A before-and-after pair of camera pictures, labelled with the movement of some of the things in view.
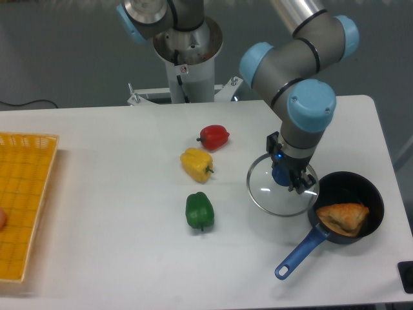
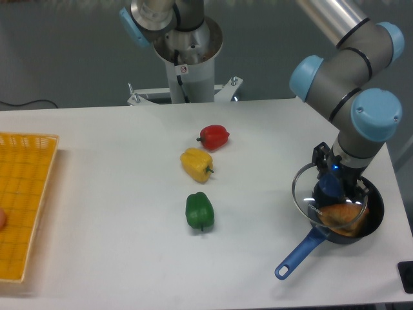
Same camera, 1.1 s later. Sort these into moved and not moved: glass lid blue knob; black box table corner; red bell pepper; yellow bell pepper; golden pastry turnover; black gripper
Moved: black gripper; glass lid blue knob
Not moved: golden pastry turnover; yellow bell pepper; black box table corner; red bell pepper
